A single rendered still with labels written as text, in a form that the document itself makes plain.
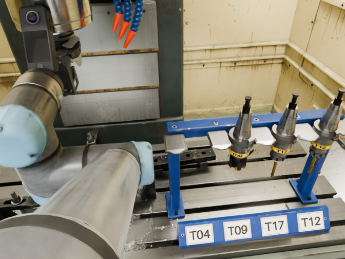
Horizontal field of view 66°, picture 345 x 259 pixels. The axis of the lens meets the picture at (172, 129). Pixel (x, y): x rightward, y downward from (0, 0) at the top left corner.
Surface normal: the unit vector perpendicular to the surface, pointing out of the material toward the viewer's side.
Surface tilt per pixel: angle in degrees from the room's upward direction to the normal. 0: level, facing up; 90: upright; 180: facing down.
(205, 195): 0
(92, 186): 36
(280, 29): 90
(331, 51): 88
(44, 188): 95
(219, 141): 0
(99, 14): 91
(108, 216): 59
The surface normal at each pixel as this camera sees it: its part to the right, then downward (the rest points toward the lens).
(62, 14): 0.58, 0.48
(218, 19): 0.11, 0.60
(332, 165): -0.42, -0.69
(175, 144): -0.03, -0.79
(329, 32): -0.99, 0.11
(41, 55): 0.06, 0.14
